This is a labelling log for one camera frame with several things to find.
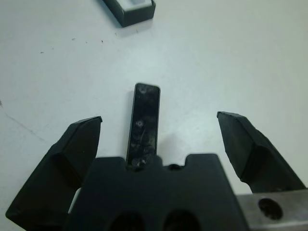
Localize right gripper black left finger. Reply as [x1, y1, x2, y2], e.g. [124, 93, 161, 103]
[5, 116, 103, 231]

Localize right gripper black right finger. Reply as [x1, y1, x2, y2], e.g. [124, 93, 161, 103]
[217, 111, 308, 194]

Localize slim black camera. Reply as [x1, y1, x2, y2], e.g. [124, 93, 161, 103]
[126, 82, 161, 169]

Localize black box with white insert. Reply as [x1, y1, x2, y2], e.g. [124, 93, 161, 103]
[96, 0, 156, 28]

